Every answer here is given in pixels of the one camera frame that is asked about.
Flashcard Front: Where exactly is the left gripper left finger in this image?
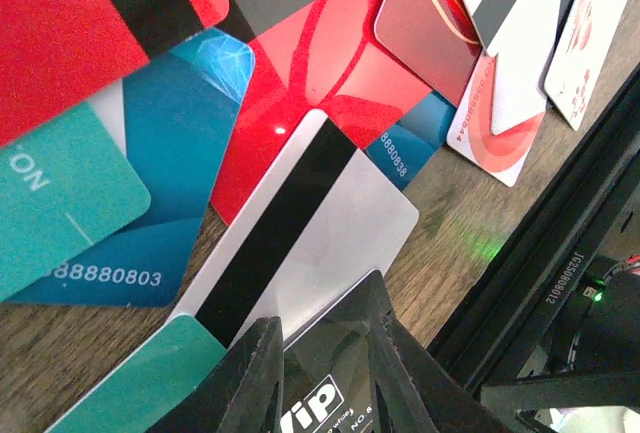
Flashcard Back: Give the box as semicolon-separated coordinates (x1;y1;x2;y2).
149;317;284;433

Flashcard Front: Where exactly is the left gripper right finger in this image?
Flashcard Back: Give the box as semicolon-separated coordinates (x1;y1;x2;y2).
368;314;509;433

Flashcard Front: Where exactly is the teal magnetic stripe card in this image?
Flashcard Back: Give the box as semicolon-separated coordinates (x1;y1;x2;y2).
48;315;226;432

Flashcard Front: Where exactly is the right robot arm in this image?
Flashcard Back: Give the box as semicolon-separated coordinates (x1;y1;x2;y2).
481;256;639;432

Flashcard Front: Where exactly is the white magnetic stripe card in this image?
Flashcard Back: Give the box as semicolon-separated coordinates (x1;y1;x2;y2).
172;109;419;347

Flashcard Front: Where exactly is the white card red swirl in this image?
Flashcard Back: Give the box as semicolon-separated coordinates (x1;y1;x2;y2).
445;52;549;188

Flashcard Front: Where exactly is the blue numbered card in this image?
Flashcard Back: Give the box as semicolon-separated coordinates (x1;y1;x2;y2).
9;28;255;307

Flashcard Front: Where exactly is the red ribbon card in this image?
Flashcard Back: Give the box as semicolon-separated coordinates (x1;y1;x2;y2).
211;0;429;222

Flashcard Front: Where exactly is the black aluminium frame rail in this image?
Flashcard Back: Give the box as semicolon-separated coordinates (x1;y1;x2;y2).
428;71;639;394

